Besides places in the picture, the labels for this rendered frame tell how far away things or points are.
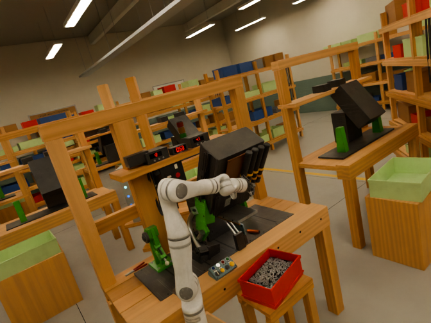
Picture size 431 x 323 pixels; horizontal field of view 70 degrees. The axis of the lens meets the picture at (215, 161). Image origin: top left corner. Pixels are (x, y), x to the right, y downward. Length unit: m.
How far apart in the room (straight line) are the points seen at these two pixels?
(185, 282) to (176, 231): 0.22
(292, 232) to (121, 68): 11.06
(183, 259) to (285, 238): 0.97
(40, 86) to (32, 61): 0.80
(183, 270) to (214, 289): 0.54
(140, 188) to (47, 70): 10.06
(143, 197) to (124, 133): 0.44
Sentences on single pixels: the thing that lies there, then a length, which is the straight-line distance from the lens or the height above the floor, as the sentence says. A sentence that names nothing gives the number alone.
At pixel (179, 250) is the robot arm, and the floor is 1.34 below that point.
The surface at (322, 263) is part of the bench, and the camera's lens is 2.58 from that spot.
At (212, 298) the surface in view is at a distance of 1.83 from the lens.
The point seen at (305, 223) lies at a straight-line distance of 2.22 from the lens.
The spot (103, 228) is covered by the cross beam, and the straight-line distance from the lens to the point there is 2.18.
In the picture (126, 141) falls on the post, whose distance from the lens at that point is 2.05.
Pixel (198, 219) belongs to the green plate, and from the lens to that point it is 2.00.
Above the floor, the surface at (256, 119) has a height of 0.87.
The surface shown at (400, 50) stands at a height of 1.75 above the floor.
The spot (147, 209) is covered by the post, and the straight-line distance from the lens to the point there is 2.15.
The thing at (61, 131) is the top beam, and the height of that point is 1.88.
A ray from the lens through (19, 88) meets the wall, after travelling 11.76.
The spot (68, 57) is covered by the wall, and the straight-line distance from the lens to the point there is 12.14.
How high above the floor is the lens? 1.92
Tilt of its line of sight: 14 degrees down
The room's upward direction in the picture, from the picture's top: 15 degrees counter-clockwise
